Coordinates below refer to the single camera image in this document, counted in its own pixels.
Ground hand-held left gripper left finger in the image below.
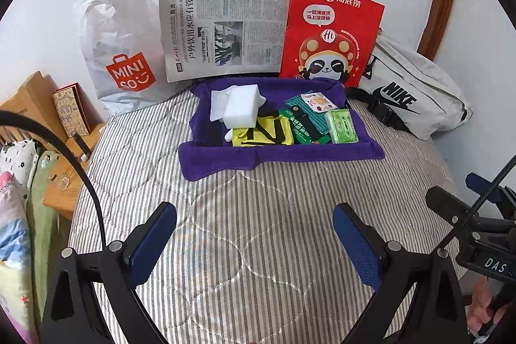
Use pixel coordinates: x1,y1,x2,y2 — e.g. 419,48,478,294
40,201,178,344

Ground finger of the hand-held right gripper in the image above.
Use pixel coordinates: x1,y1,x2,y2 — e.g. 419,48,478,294
426,186,483,224
465,172,516,208

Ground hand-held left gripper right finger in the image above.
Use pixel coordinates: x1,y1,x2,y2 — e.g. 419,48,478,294
332,202,470,344

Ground purple cloth tray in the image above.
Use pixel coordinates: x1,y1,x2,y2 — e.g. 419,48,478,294
178,77,385,181

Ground green wet wipes pack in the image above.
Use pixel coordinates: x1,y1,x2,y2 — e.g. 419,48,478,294
324,108,359,144

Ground green cardboard box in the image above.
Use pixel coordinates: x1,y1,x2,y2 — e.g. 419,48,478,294
281,104,331,145

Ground yellow mesh pouch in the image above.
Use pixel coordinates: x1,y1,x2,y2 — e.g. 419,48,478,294
232,115,294,147

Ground white snack packet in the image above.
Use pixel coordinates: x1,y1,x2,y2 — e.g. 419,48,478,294
300,92,338,115

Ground white paper tissue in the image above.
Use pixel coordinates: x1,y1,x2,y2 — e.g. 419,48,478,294
210,88,234,122

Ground teal ribbed cloth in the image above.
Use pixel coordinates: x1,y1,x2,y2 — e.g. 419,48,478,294
285,88,337,127

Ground white sponge block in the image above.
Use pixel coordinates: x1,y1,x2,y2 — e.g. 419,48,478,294
223,85,267,129

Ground person's right hand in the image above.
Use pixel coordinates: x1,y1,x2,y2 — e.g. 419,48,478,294
467,279,516,333

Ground clear eyeglasses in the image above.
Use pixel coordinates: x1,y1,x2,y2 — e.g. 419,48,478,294
48,167,77,192

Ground light green blanket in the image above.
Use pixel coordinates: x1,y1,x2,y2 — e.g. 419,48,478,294
26,151,77,256

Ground small black object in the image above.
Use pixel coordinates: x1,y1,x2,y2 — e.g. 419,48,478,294
73,130,93,163

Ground light grey waist bag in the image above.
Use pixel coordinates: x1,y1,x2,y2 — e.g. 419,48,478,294
347,32,473,140

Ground pastel printed blanket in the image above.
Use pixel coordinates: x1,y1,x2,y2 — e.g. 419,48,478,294
0,171,41,344

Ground brown patterned book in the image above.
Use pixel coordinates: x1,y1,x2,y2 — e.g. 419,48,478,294
52,85,91,137

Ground white floral pillow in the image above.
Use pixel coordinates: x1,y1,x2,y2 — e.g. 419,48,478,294
0,140,43,200

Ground wooden headboard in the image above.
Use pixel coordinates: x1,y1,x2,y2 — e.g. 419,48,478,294
0,71,105,151

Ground red paper gift bag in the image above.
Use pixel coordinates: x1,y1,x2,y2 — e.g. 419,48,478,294
278,0,385,89

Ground white plastic shopping bag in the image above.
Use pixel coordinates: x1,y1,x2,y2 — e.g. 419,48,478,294
74,0,190,116

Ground folded newspaper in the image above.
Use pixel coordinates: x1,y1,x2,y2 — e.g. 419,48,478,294
158,0,291,84

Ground black braided cable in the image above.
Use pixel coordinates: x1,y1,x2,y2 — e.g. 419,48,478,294
433,154,516,254

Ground black smooth cable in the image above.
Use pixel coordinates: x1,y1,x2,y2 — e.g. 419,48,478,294
0,111,106,252

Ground brown wooden door frame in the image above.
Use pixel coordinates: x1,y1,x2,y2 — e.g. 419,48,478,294
416,0,460,60

